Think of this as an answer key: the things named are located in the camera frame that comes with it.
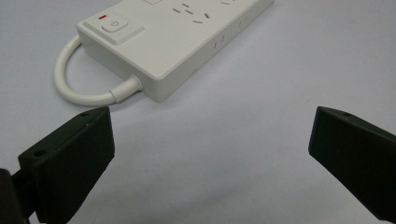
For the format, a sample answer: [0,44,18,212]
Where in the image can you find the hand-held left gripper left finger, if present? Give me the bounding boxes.
[12,105,116,224]

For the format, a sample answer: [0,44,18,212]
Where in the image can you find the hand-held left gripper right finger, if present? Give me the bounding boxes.
[307,105,396,224]

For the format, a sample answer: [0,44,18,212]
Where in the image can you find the white power strip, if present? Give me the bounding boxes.
[76,0,276,104]

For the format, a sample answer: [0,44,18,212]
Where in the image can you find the white power cable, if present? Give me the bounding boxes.
[53,35,144,107]

